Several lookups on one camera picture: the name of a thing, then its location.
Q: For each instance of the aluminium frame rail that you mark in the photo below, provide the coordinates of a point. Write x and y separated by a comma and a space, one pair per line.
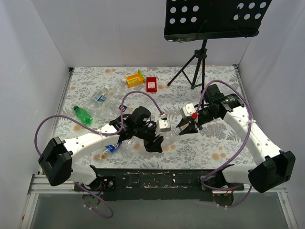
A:
38, 183

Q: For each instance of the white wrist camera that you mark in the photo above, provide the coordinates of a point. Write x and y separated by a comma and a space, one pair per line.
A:
162, 124
188, 111

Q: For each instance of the red plastic bin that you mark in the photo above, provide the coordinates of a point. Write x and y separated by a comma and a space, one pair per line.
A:
151, 84

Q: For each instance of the black music stand tripod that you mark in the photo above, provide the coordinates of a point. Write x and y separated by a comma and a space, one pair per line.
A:
192, 20

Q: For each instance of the clear Pepsi bottle black cap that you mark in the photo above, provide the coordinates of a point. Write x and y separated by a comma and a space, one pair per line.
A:
122, 107

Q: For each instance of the green plastic bottle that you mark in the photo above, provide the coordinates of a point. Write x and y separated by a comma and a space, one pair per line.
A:
84, 117

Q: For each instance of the large clear crumpled bottle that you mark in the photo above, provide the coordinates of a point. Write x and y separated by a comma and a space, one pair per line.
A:
101, 109

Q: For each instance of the green plastic bin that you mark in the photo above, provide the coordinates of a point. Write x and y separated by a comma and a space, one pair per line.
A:
141, 75

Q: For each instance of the clear bottle blue cap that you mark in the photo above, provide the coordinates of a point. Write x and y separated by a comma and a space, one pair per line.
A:
128, 144

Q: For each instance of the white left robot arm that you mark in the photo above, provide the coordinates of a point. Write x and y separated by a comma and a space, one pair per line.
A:
59, 158

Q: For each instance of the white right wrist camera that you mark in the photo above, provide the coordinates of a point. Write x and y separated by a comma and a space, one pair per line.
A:
188, 111

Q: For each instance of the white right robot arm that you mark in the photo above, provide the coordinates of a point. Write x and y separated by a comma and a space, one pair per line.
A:
273, 166

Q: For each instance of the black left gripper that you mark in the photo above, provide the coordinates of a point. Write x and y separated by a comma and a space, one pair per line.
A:
151, 137

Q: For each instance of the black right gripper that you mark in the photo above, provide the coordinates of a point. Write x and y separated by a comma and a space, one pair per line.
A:
194, 121

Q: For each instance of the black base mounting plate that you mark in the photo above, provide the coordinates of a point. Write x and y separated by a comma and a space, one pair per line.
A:
151, 184

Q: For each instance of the large clear bottle white cap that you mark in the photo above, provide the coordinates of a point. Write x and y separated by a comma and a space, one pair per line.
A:
114, 97

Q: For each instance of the clear bottle green-blue label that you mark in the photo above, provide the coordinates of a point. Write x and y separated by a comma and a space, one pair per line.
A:
100, 95

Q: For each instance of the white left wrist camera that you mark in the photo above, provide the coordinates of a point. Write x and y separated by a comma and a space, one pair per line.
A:
162, 124

